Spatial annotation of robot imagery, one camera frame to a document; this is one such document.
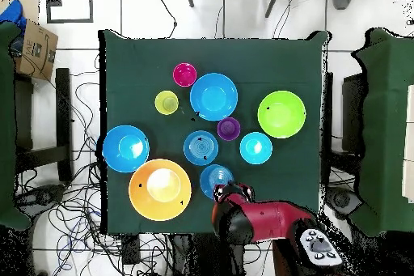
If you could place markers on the purple plastic cup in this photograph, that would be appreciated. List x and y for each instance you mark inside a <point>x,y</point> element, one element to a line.
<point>228,128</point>

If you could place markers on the dark green tablecloth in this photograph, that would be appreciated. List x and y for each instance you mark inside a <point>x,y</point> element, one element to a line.
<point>275,62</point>

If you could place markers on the large blue plastic bowl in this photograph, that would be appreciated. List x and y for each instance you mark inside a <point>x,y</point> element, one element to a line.
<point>213,96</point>
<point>126,148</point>

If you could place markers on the red plastic cup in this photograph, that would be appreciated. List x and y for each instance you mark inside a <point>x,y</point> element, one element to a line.
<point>184,74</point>

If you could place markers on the blue bag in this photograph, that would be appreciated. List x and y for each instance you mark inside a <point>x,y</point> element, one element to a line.
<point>13,13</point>

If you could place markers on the large green plastic bowl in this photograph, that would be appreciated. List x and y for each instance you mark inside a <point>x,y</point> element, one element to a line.
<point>281,114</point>

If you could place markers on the small blue flat-bottomed bowl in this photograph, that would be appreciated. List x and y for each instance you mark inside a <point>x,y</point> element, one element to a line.
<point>200,148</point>
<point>210,177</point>

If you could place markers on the black floor box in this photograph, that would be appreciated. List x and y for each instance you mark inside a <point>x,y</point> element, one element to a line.
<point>131,250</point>

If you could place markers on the plain cardboard box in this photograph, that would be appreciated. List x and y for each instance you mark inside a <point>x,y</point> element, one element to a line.
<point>30,7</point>

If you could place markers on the green cloth on side table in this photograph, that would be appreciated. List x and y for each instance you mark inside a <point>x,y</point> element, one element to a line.
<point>6,127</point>
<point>385,127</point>

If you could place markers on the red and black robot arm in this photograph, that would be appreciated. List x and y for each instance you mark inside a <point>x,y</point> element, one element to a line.
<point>268,221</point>

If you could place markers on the small teal plastic bowl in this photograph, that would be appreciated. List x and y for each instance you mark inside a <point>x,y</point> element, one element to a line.
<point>256,148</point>

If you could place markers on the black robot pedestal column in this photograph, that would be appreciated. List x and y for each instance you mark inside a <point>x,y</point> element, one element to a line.
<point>194,256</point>

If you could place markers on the yellow ribbed plastic cup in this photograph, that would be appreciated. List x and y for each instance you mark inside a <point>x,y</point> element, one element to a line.
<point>166,102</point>

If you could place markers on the printed cardboard box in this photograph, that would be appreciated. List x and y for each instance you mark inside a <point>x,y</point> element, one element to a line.
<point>35,52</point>

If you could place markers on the black stool frame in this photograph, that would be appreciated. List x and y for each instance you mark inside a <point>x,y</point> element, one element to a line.
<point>63,111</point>

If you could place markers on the large yellow plastic bowl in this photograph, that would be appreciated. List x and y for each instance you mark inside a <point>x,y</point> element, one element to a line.
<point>160,188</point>

